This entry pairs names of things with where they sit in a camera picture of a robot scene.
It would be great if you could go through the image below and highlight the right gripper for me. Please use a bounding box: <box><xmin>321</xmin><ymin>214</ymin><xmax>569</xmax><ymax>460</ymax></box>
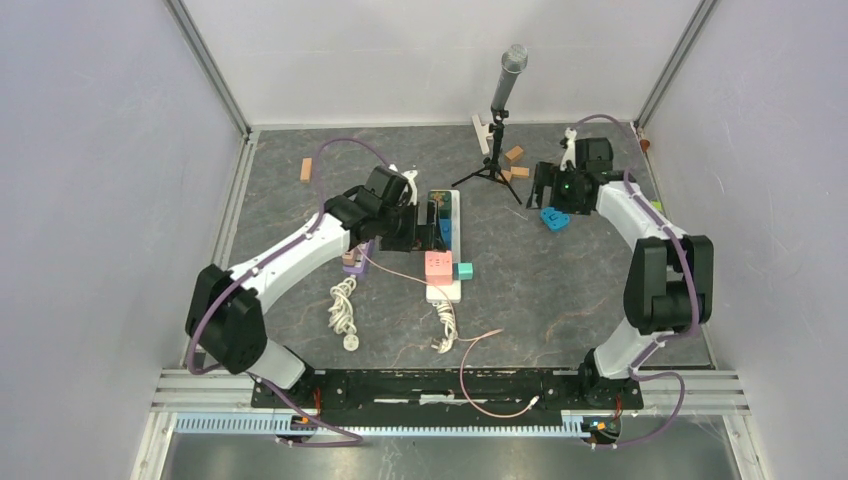
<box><xmin>526</xmin><ymin>162</ymin><xmax>590</xmax><ymax>216</ymax></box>

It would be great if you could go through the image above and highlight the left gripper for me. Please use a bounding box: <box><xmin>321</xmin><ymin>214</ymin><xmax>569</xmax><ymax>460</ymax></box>
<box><xmin>378</xmin><ymin>199</ymin><xmax>445</xmax><ymax>253</ymax></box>

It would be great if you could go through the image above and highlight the purple USB power strip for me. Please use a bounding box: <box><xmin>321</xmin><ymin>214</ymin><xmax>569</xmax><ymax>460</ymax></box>
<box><xmin>341</xmin><ymin>240</ymin><xmax>375</xmax><ymax>276</ymax></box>

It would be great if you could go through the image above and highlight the blue adapter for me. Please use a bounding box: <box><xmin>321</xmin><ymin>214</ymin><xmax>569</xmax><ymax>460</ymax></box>
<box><xmin>539</xmin><ymin>207</ymin><xmax>571</xmax><ymax>232</ymax></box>

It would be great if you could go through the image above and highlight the blue cube socket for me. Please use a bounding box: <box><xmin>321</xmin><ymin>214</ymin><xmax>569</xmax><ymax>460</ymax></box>
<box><xmin>438</xmin><ymin>217</ymin><xmax>453</xmax><ymax>251</ymax></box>

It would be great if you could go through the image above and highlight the dark green cube socket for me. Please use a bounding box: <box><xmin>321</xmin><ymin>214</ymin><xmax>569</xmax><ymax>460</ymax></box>
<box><xmin>428</xmin><ymin>190</ymin><xmax>454</xmax><ymax>221</ymax></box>

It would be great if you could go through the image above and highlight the pink cube socket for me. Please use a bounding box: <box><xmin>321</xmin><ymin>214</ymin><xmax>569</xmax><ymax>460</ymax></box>
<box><xmin>425</xmin><ymin>251</ymin><xmax>454</xmax><ymax>287</ymax></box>

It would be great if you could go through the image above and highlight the teal plug adapter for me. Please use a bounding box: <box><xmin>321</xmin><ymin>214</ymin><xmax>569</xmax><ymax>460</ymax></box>
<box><xmin>453</xmin><ymin>262</ymin><xmax>474</xmax><ymax>281</ymax></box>

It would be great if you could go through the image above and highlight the white multicolour power strip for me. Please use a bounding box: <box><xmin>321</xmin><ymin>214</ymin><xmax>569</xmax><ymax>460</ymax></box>
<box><xmin>425</xmin><ymin>190</ymin><xmax>462</xmax><ymax>303</ymax></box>

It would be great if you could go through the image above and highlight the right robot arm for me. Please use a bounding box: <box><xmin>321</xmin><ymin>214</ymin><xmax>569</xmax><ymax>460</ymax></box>
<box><xmin>527</xmin><ymin>129</ymin><xmax>714</xmax><ymax>408</ymax></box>

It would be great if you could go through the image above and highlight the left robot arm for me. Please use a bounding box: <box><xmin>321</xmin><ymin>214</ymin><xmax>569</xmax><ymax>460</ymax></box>
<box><xmin>185</xmin><ymin>166</ymin><xmax>445</xmax><ymax>408</ymax></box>

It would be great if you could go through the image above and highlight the lower wooden block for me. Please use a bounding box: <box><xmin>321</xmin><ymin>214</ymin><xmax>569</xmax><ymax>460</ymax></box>
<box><xmin>509</xmin><ymin>166</ymin><xmax>530</xmax><ymax>179</ymax></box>

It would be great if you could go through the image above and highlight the wooden block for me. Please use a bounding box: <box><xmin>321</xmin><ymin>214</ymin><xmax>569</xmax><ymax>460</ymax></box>
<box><xmin>504</xmin><ymin>146</ymin><xmax>525</xmax><ymax>164</ymax></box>
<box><xmin>299</xmin><ymin>157</ymin><xmax>313</xmax><ymax>184</ymax></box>
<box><xmin>509</xmin><ymin>166</ymin><xmax>530</xmax><ymax>179</ymax></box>

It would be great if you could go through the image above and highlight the upper wooden block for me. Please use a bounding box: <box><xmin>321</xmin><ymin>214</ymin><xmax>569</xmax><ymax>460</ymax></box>
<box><xmin>504</xmin><ymin>146</ymin><xmax>525</xmax><ymax>164</ymax></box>

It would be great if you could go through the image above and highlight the black tripod stand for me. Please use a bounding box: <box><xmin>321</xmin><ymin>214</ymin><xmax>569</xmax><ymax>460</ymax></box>
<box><xmin>451</xmin><ymin>109</ymin><xmax>521</xmax><ymax>204</ymax></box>

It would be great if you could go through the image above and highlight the left wooden block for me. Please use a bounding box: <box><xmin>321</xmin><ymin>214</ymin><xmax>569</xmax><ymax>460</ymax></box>
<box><xmin>299</xmin><ymin>157</ymin><xmax>313</xmax><ymax>184</ymax></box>

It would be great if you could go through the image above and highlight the grey microphone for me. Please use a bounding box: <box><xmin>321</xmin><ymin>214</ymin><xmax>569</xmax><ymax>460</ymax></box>
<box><xmin>490</xmin><ymin>44</ymin><xmax>529</xmax><ymax>111</ymax></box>

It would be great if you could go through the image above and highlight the white strip cord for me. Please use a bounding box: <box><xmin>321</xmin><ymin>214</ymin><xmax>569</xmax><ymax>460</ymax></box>
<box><xmin>429</xmin><ymin>301</ymin><xmax>460</xmax><ymax>356</ymax></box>

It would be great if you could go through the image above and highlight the white coiled power cord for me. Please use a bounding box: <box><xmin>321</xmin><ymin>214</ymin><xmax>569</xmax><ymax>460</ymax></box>
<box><xmin>327</xmin><ymin>275</ymin><xmax>362</xmax><ymax>352</ymax></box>

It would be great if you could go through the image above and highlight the white bracket piece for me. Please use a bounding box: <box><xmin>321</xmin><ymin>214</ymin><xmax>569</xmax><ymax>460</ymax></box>
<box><xmin>471</xmin><ymin>114</ymin><xmax>494</xmax><ymax>157</ymax></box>

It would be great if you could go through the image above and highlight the pink charging cable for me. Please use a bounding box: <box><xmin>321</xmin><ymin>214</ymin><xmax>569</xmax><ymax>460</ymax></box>
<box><xmin>360</xmin><ymin>248</ymin><xmax>542</xmax><ymax>420</ymax></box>

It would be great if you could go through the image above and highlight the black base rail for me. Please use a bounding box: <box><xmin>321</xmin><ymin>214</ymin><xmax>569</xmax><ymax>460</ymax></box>
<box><xmin>285</xmin><ymin>367</ymin><xmax>644</xmax><ymax>427</ymax></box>

